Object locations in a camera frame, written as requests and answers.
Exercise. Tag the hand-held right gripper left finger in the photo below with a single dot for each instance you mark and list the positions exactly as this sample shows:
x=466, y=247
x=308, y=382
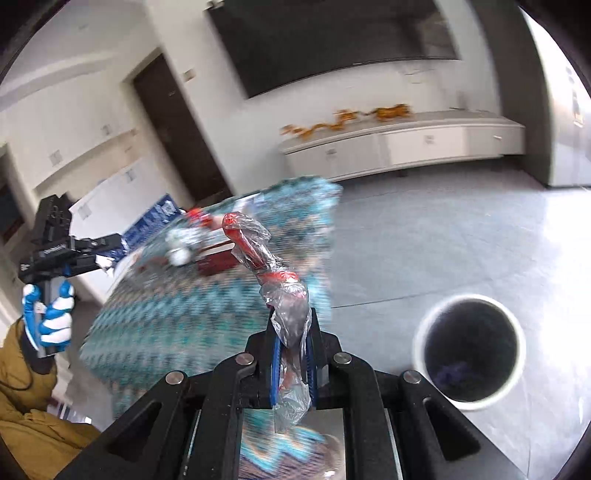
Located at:
x=276, y=383

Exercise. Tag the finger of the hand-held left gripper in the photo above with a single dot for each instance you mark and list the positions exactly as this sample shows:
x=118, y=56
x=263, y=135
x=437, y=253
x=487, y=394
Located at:
x=83, y=265
x=99, y=243

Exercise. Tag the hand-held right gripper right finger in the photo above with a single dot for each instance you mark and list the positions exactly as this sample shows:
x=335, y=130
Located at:
x=314, y=378

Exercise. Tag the red snack packet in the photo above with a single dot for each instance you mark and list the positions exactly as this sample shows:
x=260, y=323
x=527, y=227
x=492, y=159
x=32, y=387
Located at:
x=220, y=264

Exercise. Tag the clear red plastic wrapper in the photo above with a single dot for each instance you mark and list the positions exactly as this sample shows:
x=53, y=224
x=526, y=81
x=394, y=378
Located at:
x=251, y=244

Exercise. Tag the white rimmed trash bin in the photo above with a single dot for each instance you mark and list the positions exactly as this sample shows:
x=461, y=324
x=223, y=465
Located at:
x=466, y=341

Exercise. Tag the person's left forearm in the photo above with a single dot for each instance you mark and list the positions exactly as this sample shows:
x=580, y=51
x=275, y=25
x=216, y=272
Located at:
x=23, y=415

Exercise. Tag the person's left hand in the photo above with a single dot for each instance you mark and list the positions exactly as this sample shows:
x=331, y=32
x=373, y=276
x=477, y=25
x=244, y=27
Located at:
x=55, y=318

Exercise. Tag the blue printed box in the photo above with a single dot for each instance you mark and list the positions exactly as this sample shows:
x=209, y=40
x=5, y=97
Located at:
x=147, y=226

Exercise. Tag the crumpled clear plastic wrapper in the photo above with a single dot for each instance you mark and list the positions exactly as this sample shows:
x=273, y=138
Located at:
x=180, y=254

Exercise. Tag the dark brown door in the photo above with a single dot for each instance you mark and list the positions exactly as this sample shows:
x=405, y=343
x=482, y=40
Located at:
x=180, y=129

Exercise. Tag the golden dragon figurine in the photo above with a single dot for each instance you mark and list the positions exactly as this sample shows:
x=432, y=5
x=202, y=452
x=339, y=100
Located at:
x=323, y=125

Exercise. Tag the white television cabinet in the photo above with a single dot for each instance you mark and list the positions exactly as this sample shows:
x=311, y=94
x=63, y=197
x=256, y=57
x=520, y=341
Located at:
x=415, y=143

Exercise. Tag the golden tiger figurine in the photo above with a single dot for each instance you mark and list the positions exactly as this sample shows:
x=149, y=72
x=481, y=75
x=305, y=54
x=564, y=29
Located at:
x=392, y=112

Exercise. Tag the tall grey cabinet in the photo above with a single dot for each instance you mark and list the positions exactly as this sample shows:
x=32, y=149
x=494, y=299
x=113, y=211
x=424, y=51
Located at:
x=521, y=92

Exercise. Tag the wall light switch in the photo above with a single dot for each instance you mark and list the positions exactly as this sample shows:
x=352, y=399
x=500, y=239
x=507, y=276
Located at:
x=189, y=75

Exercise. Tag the black wall television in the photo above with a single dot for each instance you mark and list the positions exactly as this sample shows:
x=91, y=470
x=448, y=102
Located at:
x=323, y=41

